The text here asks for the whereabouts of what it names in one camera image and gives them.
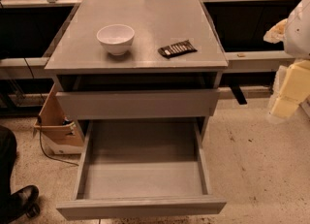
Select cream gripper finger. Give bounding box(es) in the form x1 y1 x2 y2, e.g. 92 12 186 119
269 60 310 119

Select dark rxbar chocolate wrapper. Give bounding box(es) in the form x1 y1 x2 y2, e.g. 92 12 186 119
158 40 197 59

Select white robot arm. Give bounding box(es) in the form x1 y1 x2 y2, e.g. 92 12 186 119
263 0 310 123

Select closed grey top drawer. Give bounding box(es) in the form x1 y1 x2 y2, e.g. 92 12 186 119
56 89 219 120

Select grey drawer cabinet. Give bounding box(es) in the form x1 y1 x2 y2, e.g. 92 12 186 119
46 0 228 131

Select open grey middle drawer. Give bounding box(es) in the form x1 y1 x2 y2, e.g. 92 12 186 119
57 118 226 220

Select white ceramic bowl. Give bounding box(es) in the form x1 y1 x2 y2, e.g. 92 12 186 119
97 24 135 55

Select cardboard box on floor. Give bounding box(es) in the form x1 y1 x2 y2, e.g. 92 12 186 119
34 86 83 154

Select dark trouser leg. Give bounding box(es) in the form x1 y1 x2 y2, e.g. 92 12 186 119
0 126 16 224

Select black shoe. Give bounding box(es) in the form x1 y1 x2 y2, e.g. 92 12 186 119
7 185 41 221

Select black bracket under rail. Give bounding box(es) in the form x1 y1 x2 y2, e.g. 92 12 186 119
230 84 247 105

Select black cable on floor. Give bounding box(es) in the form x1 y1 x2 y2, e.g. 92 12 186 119
36 114 80 168

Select grey metal rail frame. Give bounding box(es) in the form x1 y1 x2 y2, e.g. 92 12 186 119
1 0 300 80

